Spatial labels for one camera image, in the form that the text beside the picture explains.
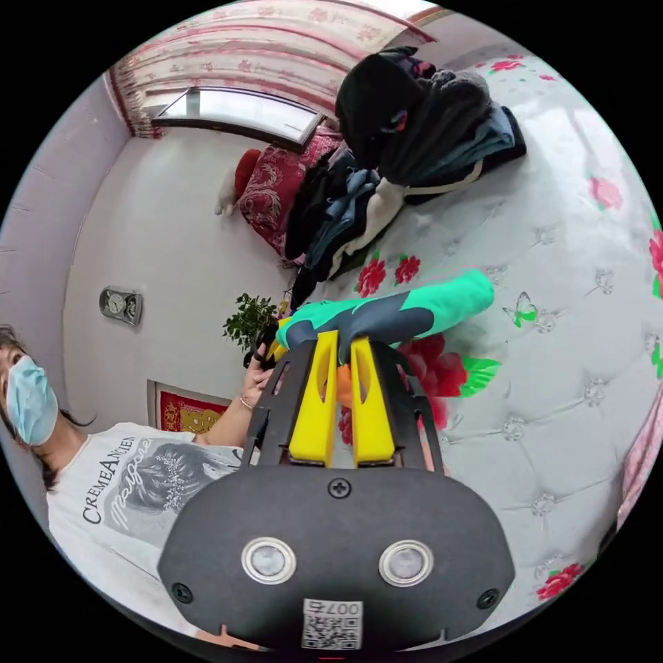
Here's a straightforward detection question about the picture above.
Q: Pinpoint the green short sleeve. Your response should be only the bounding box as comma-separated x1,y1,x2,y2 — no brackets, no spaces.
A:
275,268,496,365

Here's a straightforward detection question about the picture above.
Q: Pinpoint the person's left hand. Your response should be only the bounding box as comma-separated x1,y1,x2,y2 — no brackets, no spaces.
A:
242,343,287,411

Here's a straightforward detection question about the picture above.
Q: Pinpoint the pink flowered curtain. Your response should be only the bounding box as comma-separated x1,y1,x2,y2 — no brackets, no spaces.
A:
107,0,439,140

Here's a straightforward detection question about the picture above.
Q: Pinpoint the green potted plant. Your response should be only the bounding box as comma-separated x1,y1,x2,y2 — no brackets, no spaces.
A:
222,292,280,354

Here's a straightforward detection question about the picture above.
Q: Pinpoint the person's left forearm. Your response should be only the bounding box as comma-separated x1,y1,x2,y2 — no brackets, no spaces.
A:
193,396,260,448

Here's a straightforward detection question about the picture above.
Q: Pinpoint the window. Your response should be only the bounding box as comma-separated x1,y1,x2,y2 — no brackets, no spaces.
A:
148,86,338,152

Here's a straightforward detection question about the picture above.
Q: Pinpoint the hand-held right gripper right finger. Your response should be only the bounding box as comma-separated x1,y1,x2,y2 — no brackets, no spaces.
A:
350,336,396,465

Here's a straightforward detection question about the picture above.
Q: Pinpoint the red and gold framed picture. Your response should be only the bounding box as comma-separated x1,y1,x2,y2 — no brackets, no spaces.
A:
146,379,233,434

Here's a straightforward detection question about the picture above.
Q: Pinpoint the person's body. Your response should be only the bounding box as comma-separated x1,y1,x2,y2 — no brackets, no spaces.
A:
0,323,260,639

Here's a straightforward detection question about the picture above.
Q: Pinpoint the bed with white flowered quilt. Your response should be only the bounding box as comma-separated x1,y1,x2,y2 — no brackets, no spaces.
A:
289,50,663,625

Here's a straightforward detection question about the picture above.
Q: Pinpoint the red and white plush toy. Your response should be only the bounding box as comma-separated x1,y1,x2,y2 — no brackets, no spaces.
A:
214,148,262,217

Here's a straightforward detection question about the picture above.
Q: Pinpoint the red patterned pillow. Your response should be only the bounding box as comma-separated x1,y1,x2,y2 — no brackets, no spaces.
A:
236,129,345,261

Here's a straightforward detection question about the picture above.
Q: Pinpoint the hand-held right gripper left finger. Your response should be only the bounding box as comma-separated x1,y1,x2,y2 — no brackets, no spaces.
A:
288,329,340,464

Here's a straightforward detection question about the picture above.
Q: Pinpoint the silver wall clock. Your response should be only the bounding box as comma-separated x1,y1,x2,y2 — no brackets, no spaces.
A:
99,285,144,327

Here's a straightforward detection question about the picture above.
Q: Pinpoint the pile of clothes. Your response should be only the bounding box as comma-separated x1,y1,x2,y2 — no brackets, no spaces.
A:
283,45,528,307

